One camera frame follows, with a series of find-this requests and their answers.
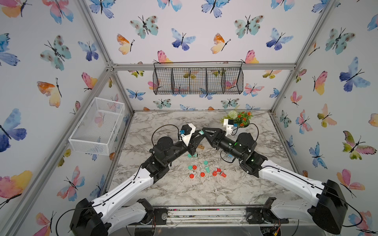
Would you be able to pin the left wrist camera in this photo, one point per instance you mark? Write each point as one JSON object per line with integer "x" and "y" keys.
{"x": 186, "y": 133}

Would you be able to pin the black wire wall basket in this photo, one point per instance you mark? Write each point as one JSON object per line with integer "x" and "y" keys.
{"x": 196, "y": 78}

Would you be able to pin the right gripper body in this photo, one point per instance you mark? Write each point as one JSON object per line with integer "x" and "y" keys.
{"x": 221, "y": 144}

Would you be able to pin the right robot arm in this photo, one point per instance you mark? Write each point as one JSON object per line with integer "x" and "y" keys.
{"x": 323, "y": 203}

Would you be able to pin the white mesh wall basket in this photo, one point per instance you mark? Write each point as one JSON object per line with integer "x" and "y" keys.
{"x": 97, "y": 129}

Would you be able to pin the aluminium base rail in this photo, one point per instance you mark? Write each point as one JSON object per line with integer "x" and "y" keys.
{"x": 206, "y": 214}

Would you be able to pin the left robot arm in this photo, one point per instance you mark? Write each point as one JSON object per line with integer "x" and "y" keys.
{"x": 107, "y": 214}

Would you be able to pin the potted flower plant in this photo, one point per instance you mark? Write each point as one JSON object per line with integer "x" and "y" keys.
{"x": 242, "y": 119}

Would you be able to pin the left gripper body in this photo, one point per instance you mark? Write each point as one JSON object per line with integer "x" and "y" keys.
{"x": 190, "y": 148}

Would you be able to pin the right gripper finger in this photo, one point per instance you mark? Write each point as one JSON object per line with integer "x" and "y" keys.
{"x": 208, "y": 130}
{"x": 207, "y": 137}

